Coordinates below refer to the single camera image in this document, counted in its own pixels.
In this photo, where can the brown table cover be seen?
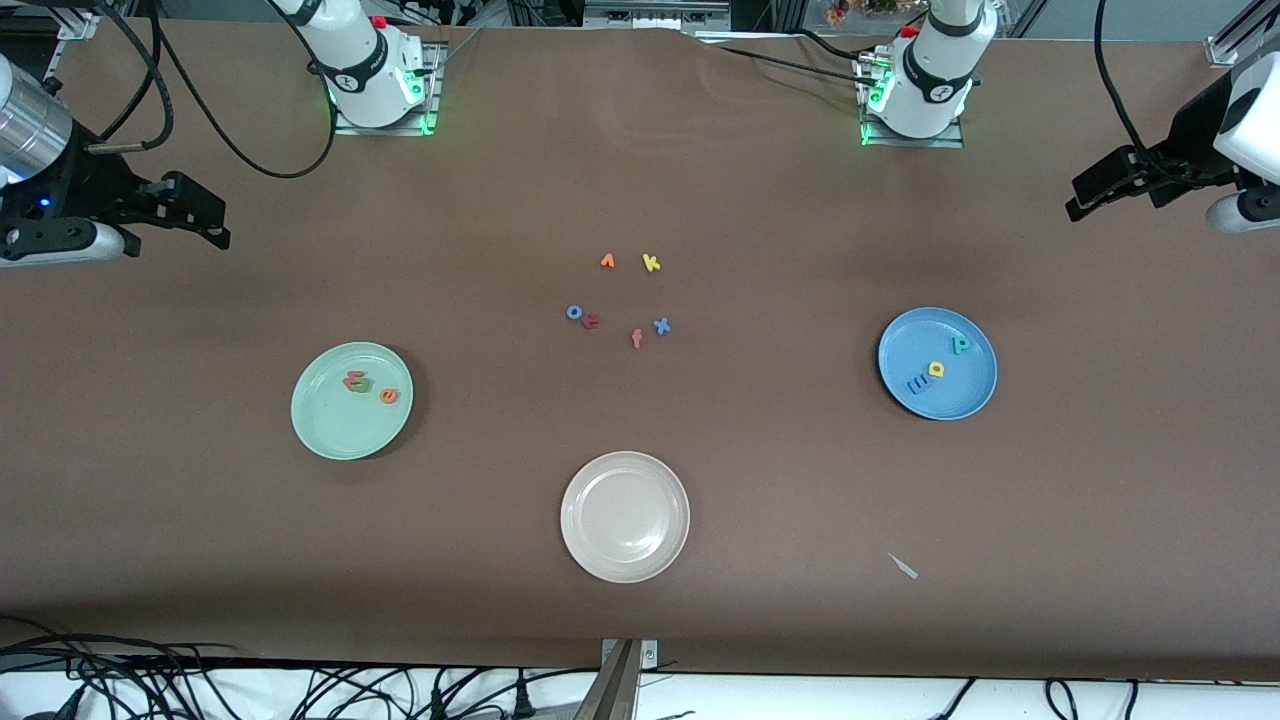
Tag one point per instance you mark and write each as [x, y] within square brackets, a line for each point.
[200, 550]

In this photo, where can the teal foam letter p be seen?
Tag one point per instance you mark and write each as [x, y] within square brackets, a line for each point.
[963, 348]

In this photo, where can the light green plate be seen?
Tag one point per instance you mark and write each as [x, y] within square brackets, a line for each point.
[340, 430]

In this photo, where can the silver metal bracket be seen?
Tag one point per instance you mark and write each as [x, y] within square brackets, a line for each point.
[648, 655]

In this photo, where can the grey metal pole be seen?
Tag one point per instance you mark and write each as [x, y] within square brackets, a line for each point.
[610, 695]

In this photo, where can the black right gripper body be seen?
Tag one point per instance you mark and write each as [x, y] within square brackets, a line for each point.
[82, 182]

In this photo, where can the beige plate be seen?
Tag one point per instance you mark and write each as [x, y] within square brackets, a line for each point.
[625, 517]

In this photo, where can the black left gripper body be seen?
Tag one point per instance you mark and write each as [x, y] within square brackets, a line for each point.
[1190, 135]

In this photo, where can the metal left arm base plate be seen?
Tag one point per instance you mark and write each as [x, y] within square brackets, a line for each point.
[940, 143]

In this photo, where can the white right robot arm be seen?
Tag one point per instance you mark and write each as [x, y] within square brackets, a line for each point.
[365, 70]

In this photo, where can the black power plug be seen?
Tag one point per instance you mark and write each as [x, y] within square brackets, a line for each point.
[438, 705]
[521, 698]

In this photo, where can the white paper scrap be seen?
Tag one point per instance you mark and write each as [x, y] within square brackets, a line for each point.
[905, 569]

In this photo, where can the aluminium corner rail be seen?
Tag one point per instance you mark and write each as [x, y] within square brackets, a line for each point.
[1235, 40]
[75, 25]

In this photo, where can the grey metal frame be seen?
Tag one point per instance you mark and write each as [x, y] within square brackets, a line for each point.
[650, 15]

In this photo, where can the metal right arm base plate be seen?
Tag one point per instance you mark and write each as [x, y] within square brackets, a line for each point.
[432, 70]

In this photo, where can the blue plate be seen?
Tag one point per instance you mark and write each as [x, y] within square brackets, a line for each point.
[960, 395]

